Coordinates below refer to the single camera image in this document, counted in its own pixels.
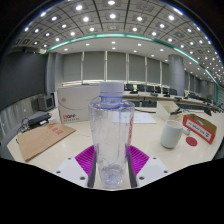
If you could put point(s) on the flat brown cardboard sheet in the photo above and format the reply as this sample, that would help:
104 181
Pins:
43 140

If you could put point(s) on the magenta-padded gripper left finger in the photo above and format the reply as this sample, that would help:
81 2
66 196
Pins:
83 160

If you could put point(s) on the black flat device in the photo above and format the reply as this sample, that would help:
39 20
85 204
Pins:
38 118

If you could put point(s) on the black office chairs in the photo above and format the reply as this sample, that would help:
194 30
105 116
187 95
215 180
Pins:
166 90

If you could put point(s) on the black tool in beige box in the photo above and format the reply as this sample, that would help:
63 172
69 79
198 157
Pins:
176 112

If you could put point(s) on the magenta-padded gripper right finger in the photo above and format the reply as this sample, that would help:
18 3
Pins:
140 160

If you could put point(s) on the open cardboard box red side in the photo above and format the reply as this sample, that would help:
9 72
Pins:
200 128

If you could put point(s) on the ceiling lights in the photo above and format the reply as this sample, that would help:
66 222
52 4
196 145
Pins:
110 20

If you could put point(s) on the white ceramic mug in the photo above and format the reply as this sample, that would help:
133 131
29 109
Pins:
170 135

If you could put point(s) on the large white carton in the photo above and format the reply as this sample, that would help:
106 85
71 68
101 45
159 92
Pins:
75 103

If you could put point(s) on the clear plastic water bottle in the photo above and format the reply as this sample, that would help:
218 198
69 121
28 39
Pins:
110 133

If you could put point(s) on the small white rectangular packet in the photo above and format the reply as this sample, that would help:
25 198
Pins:
185 130

